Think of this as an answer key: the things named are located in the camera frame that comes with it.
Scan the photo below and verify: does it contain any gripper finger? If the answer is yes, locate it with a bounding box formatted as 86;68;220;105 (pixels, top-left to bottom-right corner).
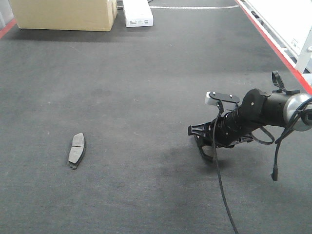
194;136;214;163
187;122;213;137

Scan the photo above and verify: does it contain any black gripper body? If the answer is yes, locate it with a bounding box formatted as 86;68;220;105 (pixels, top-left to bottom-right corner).
209;108;258;147

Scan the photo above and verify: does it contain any grey brake pad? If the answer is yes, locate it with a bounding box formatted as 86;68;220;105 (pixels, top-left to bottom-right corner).
68;133;86;170
202;146;214;158

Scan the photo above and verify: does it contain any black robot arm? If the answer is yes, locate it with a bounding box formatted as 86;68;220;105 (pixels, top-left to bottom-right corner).
188;89;312;149

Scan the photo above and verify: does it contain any white flat box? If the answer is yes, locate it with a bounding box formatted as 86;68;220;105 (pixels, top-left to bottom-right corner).
122;0;154;28

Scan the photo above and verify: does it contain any cardboard box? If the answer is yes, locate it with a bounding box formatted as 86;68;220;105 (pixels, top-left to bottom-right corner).
9;0;117;32

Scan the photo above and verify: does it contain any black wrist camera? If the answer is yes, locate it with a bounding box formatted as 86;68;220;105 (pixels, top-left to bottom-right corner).
205;92;240;106

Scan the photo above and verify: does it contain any red conveyor edge rail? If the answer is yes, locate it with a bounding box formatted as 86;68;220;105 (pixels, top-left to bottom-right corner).
237;0;312;93

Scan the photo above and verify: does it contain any white machine side frame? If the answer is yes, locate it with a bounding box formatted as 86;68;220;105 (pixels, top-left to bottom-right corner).
246;0;312;72

